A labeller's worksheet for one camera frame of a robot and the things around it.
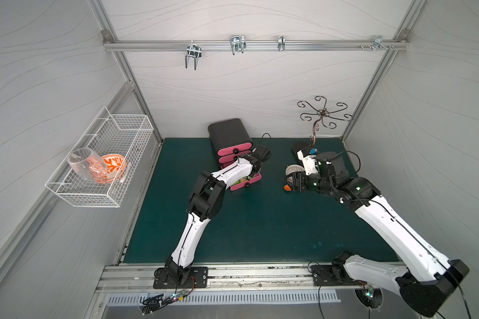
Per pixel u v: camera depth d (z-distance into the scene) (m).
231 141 0.96
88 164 0.55
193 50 0.78
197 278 0.73
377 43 0.77
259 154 0.81
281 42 0.78
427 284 0.39
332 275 0.71
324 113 0.88
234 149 0.95
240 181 0.98
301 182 0.61
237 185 0.96
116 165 0.67
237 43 0.75
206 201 0.58
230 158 0.95
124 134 0.80
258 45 0.79
